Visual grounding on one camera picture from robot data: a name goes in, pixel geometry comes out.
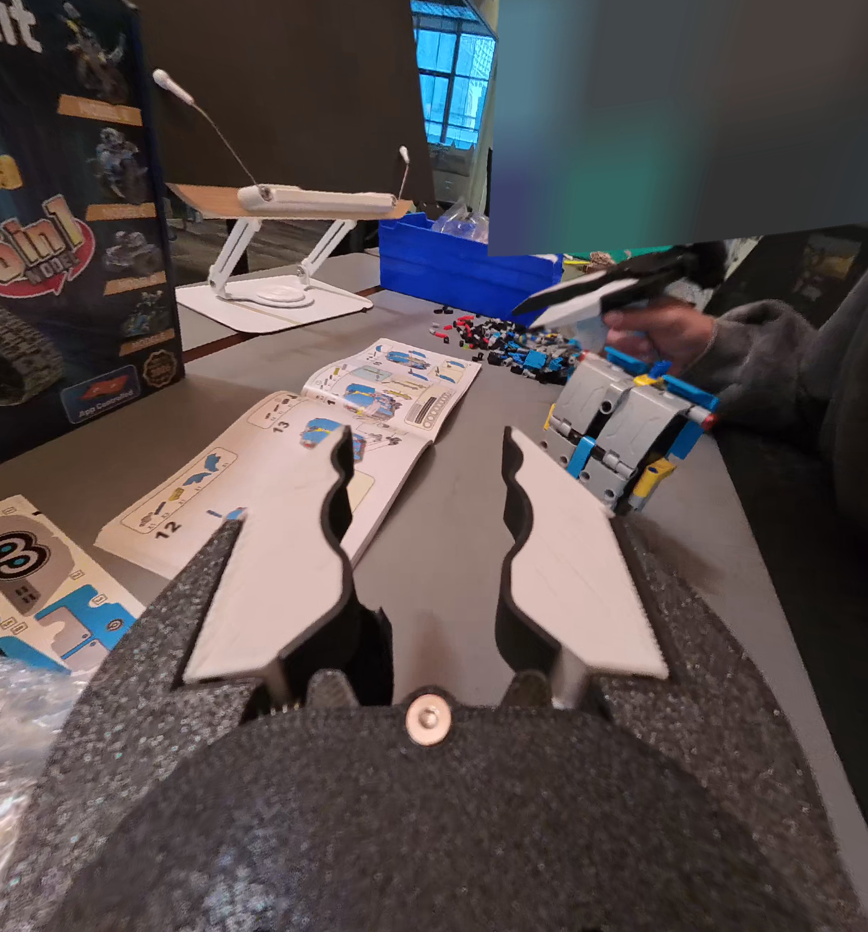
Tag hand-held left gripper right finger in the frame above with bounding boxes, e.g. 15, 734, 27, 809
497, 426, 671, 711

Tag glass window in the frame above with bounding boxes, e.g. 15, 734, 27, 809
411, 0, 498, 151

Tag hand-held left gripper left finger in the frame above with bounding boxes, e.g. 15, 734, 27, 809
183, 424, 360, 713

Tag dark flat board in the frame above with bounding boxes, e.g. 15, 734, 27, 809
134, 0, 437, 213

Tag white folding book stand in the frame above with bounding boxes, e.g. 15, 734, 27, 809
151, 68, 415, 335

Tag person's right hand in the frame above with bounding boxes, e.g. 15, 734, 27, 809
600, 297, 720, 377

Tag pile of small brick parts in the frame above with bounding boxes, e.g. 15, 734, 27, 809
430, 305, 589, 387

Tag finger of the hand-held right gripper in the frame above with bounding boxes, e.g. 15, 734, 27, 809
513, 269, 644, 314
531, 290, 648, 330

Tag crumpled clear plastic bag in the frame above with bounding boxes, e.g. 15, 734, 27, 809
0, 647, 97, 932

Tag grey blue toy brick model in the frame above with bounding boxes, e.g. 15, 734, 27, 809
540, 349, 722, 517

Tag blue plastic bin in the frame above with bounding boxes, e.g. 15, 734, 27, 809
377, 210, 565, 311

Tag blue grey sticker sheet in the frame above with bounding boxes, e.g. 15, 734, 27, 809
0, 494, 148, 675

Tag dark toy kit box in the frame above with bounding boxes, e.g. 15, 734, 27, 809
0, 0, 186, 479

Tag open instruction booklet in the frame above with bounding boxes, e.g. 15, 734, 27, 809
93, 336, 483, 585

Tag grey desk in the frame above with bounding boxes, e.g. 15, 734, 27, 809
0, 248, 868, 932

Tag clear plastic parts bags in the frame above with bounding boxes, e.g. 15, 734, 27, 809
430, 203, 492, 246

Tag person's right forearm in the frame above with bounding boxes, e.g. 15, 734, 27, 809
696, 233, 868, 482

